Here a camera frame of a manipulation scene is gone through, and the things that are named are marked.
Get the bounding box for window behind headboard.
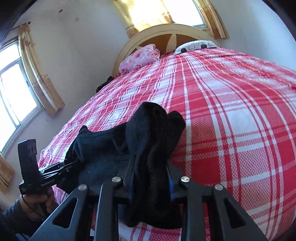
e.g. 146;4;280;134
163;0;206;27

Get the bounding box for white patterned pillow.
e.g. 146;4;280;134
174;40;218;55

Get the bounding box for cream wooden headboard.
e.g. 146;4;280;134
112;24;219;77

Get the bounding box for side window yellow curtain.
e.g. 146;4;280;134
18;24;65;116

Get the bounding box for pink floral pillow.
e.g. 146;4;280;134
118;44;160;74

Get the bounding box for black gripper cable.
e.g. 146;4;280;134
21;194;48;219

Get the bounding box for yellow curtain right of headboard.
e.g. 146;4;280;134
194;0;229;39

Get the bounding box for lower yellow curtain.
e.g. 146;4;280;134
0;154;15;194

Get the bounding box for red white plaid bedsheet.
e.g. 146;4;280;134
39;48;295;240

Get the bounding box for left hand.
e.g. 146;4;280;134
20;187;58;220

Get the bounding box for left forearm dark sleeve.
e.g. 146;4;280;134
1;199;43;240

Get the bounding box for yellow curtain left of headboard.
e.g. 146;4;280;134
113;0;174;39

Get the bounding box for yellow curtain of headboard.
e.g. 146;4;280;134
113;0;174;39
194;0;229;39

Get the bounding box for dark cloth beside bed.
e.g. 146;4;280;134
96;76;114;93

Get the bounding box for black pants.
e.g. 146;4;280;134
58;102;186;230

